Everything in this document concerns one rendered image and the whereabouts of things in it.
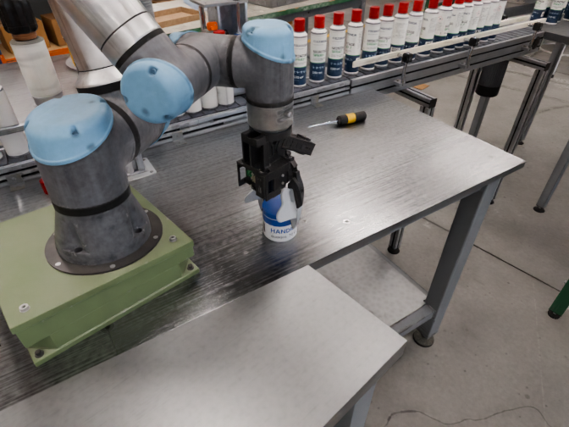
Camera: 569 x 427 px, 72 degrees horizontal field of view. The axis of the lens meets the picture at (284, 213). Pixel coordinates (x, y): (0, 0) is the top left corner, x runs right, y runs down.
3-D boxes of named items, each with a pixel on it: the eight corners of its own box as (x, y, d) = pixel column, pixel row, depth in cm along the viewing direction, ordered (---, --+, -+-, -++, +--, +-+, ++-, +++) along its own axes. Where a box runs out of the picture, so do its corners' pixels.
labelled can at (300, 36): (300, 81, 134) (301, 15, 121) (309, 86, 130) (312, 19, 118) (287, 85, 132) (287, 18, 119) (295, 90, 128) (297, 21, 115)
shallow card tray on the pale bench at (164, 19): (181, 12, 249) (180, 6, 247) (206, 18, 236) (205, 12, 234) (134, 22, 229) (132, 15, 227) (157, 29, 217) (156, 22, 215)
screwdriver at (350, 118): (361, 118, 124) (362, 108, 122) (367, 121, 122) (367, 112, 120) (304, 130, 117) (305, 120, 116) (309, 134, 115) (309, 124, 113)
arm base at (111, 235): (137, 203, 77) (125, 158, 71) (162, 245, 67) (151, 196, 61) (52, 229, 70) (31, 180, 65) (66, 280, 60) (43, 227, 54)
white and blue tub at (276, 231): (278, 216, 86) (278, 189, 81) (303, 230, 82) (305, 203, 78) (256, 231, 82) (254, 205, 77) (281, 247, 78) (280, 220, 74)
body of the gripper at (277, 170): (237, 188, 72) (232, 127, 64) (270, 169, 77) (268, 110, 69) (267, 205, 68) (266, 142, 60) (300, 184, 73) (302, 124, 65)
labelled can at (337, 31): (334, 73, 140) (339, 9, 127) (344, 77, 137) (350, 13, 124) (323, 75, 138) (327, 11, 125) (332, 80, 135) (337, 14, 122)
